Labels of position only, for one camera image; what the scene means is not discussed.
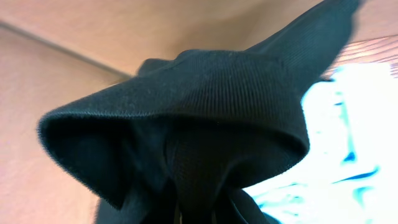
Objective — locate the black t-shirt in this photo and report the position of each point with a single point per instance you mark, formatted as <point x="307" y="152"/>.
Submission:
<point x="180" y="141"/>

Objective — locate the light blue printed t-shirt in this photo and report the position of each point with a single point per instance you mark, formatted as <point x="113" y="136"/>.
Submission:
<point x="350" y="172"/>

